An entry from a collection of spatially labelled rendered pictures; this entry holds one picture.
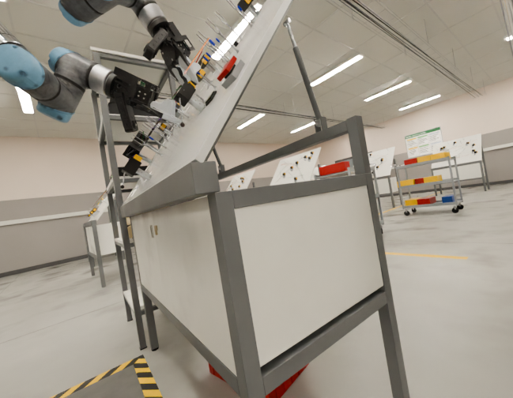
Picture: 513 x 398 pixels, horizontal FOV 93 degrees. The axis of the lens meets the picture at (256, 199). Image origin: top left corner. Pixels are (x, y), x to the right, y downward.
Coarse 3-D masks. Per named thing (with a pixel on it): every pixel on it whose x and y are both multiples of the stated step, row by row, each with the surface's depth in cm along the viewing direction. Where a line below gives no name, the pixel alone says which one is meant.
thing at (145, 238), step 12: (132, 216) 137; (144, 216) 110; (144, 228) 114; (144, 240) 117; (156, 240) 97; (144, 252) 121; (156, 252) 100; (144, 264) 126; (156, 264) 103; (144, 276) 131; (156, 276) 106; (156, 288) 109
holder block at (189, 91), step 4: (184, 84) 76; (188, 84) 77; (180, 88) 75; (184, 88) 76; (188, 88) 77; (192, 88) 78; (180, 92) 75; (184, 92) 76; (188, 92) 76; (192, 92) 77; (176, 96) 76; (180, 96) 76; (184, 96) 75; (188, 96) 76; (176, 100) 77; (184, 100) 77; (188, 100) 76; (184, 104) 78
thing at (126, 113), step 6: (120, 96) 70; (120, 102) 70; (120, 108) 71; (126, 108) 71; (132, 108) 75; (120, 114) 71; (126, 114) 71; (132, 114) 74; (126, 120) 72; (132, 120) 73; (126, 126) 72; (132, 126) 73; (126, 132) 73
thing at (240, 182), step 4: (248, 172) 706; (252, 172) 686; (236, 176) 758; (240, 176) 734; (244, 176) 712; (248, 176) 690; (252, 176) 674; (232, 180) 764; (236, 180) 740; (240, 180) 717; (244, 180) 695; (248, 180) 675; (232, 184) 745; (236, 184) 722; (240, 184) 700; (244, 184) 680; (248, 184) 663; (228, 188) 727; (232, 188) 704; (236, 188) 684; (240, 188) 685; (244, 188) 665
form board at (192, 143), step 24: (288, 0) 68; (264, 24) 72; (240, 48) 89; (264, 48) 61; (216, 72) 121; (240, 72) 60; (216, 96) 72; (192, 120) 88; (216, 120) 51; (168, 144) 115; (192, 144) 59; (168, 168) 70
